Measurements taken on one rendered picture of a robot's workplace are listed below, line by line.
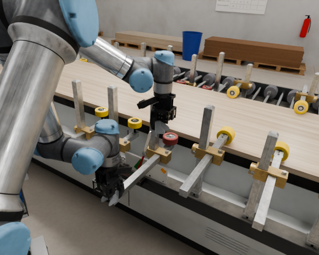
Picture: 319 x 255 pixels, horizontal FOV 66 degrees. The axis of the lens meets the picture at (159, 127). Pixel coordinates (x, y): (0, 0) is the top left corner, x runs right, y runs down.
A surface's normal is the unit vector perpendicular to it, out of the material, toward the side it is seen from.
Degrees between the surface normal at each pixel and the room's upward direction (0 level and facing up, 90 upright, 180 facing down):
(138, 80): 90
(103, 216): 0
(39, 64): 62
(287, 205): 90
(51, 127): 95
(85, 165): 90
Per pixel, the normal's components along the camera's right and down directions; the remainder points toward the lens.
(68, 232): 0.05, -0.88
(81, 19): 0.99, 0.04
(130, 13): -0.46, 0.40
